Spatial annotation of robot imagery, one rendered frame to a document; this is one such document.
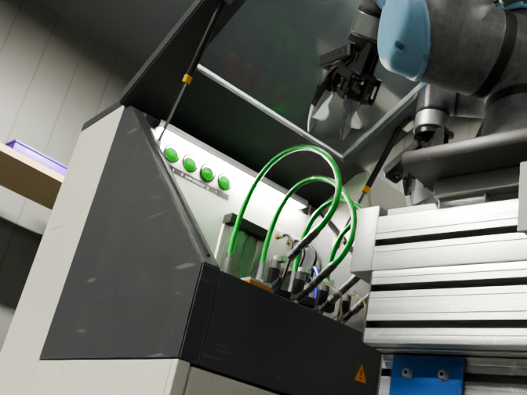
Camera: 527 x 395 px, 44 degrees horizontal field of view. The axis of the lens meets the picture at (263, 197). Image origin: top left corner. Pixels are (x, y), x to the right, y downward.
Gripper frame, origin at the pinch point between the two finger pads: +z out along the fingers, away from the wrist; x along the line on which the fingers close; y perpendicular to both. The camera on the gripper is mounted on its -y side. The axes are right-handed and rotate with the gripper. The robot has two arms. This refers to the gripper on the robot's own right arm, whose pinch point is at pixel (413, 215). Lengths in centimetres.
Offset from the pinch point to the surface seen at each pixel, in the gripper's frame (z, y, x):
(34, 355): 43, -64, -47
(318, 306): 17.3, -28.2, 2.9
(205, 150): -20, -54, -24
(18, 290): -3, -238, -4
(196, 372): 45, -3, -43
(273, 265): 12.8, -28.1, -13.1
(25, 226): -34, -237, -12
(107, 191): 4, -53, -47
